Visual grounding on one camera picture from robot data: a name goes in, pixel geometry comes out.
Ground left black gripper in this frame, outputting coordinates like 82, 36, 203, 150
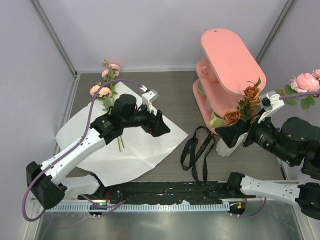
122, 101, 171, 137

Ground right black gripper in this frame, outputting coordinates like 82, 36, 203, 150
212, 106, 294, 163

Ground white wrapping paper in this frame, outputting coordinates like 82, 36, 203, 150
55, 82, 188, 187

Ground black ribbon strap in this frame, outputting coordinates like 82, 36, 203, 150
180, 126, 216, 185

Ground brown rose flower stem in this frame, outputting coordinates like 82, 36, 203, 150
223, 78, 261, 125

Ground pink rose flower stem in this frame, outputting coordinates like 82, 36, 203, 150
275, 69, 320, 110

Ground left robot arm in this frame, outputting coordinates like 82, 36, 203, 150
26, 90, 171, 210

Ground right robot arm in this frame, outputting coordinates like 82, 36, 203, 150
216, 117, 320, 220

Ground white ribbed vase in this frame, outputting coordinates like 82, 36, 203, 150
216, 133, 248, 157

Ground pink rose bouquet flowers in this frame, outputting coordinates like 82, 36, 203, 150
89, 59, 126, 153

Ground yellow-green mug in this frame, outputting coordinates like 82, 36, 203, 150
209, 111, 226, 128

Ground pink three-tier shelf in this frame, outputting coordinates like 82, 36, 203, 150
192, 28, 267, 132

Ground pink cup on shelf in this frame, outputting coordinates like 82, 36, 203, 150
201, 65, 213, 79

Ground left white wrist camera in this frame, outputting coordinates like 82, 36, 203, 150
140, 85, 159, 113

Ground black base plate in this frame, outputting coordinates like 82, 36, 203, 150
77, 180, 233, 205

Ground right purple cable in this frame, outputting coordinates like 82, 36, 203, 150
239, 91, 320, 218

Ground purple cable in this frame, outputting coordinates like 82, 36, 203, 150
22, 79, 148, 223
239, 91, 320, 218

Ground white slotted cable duct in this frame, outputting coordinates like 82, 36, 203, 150
46, 201, 230, 213

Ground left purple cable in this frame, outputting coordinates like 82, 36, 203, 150
22, 79, 148, 223

